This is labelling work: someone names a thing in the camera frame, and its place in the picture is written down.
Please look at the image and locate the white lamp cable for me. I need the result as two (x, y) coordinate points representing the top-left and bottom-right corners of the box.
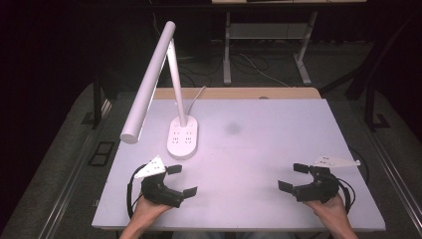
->
(185, 85), (207, 116)

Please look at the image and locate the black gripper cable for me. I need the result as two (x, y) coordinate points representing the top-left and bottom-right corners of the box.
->
(337, 178), (356, 214)
(125, 163), (147, 221)

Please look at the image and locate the black rectangular floor frame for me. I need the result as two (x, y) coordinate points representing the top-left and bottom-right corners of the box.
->
(87, 140), (116, 167)

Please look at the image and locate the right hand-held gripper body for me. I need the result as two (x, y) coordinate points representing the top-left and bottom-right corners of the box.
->
(292, 153), (361, 204)

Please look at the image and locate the person's right hand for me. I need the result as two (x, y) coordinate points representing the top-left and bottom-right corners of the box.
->
(303, 193), (348, 227)

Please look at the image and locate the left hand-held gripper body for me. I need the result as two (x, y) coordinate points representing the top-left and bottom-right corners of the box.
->
(133, 154), (185, 209)

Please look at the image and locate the white desk lamp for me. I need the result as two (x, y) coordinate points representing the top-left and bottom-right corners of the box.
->
(119, 20), (199, 161)

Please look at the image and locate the black stand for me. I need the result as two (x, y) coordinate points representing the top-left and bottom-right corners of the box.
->
(319, 13), (420, 132)
(81, 74), (117, 131)

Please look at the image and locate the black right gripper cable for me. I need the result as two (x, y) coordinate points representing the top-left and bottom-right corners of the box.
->
(337, 178), (356, 214)

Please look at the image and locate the black cable beside table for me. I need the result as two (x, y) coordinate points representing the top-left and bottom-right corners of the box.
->
(347, 145), (370, 185)

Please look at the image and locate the grey metal stand frame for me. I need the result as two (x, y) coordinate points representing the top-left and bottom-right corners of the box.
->
(222, 10), (319, 87)

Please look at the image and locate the white floor cable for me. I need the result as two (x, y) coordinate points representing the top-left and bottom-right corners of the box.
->
(238, 53), (291, 88)

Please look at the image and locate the person's left hand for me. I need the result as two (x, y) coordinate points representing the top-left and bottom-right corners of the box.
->
(129, 194), (174, 227)

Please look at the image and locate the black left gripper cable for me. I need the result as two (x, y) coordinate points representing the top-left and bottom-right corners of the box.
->
(125, 163), (147, 221)

